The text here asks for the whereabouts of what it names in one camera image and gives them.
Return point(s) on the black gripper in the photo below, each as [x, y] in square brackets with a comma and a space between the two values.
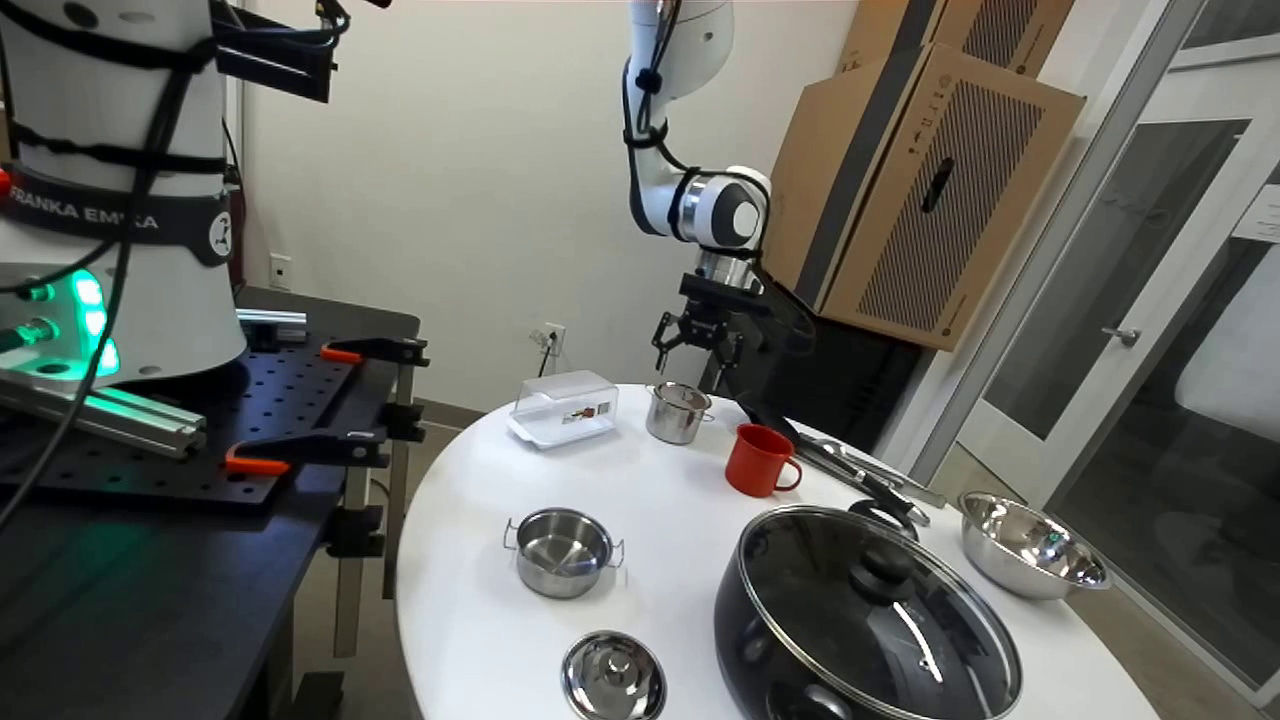
[722, 306]

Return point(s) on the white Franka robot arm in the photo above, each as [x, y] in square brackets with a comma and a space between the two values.
[147, 293]

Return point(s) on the glass lid with black knob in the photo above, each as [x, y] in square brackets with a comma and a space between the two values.
[825, 586]

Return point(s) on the large black cooking pot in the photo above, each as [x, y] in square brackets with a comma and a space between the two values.
[744, 654]

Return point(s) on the silver metal cup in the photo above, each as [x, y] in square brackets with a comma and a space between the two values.
[676, 418]

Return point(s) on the red mug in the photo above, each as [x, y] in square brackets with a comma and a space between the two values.
[759, 467]

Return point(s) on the black drawer cabinet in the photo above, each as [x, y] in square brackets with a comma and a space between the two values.
[825, 372]

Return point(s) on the white plastic tray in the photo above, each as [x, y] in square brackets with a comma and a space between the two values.
[565, 410]

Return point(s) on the black kitchen tongs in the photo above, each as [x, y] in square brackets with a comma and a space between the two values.
[834, 454]

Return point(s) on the large cardboard box black stripe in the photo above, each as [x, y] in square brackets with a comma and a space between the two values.
[935, 224]

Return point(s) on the black clamp orange tip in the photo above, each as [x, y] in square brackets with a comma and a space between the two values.
[385, 352]
[304, 451]

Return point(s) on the silver metal bowl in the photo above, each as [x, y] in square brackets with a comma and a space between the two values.
[1024, 549]

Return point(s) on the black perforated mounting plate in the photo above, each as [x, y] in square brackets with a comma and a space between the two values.
[287, 400]

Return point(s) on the plain cardboard box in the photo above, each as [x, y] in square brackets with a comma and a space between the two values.
[984, 26]

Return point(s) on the black cart table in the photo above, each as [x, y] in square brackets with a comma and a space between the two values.
[132, 603]

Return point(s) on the white wall outlet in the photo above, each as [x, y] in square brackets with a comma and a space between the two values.
[552, 334]
[283, 269]

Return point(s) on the grey metal frame post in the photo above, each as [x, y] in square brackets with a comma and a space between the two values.
[1053, 224]

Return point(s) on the glass door white frame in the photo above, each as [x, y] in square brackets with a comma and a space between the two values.
[1173, 400]

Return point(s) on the black stereo camera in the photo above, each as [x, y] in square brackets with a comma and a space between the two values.
[273, 49]

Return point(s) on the aluminium extrusion rail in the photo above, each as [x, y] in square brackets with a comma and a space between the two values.
[122, 412]

